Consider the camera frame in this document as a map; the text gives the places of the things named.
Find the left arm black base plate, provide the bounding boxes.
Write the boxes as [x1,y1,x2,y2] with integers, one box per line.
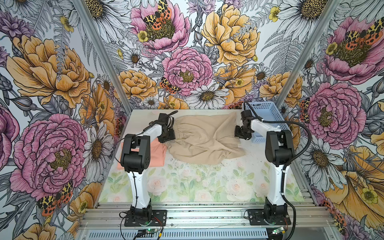
[124,210,168,227]

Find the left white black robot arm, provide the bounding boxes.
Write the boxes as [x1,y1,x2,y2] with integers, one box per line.
[118,110,178,227]

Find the beige drawstring shorts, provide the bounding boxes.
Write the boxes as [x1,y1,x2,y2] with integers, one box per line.
[165,113,246,165]

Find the white vented cable duct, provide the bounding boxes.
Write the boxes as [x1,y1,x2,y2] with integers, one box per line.
[82,228,268,240]

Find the aluminium rail frame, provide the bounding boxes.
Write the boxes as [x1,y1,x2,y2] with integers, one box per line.
[79,203,334,230]

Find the green circuit board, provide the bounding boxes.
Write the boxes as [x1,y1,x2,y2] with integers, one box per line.
[135,229,163,238]

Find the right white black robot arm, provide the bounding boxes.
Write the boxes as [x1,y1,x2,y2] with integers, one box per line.
[235,110,295,225]

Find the aluminium corner post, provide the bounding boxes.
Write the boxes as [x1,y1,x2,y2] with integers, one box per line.
[275,0,341,108]
[74,1,133,117]

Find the left aluminium corner post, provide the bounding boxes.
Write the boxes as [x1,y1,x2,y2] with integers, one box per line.
[74,1,133,117]

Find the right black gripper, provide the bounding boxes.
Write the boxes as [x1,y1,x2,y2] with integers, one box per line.
[234,124,254,140]

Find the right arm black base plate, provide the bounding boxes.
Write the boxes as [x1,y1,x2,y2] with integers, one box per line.
[244,209,292,226]

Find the peach graphic t-shirt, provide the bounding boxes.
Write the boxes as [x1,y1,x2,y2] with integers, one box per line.
[116,138,168,171]

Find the right aluminium corner post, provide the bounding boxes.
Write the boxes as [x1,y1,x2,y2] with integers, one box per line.
[275,0,341,108]

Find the light blue plastic basket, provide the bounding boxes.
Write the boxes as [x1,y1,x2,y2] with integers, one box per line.
[242,102,290,144]

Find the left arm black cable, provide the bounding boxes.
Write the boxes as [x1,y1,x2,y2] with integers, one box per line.
[113,110,179,211]

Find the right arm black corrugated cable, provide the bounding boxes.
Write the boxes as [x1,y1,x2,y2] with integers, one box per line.
[242,101,313,240]

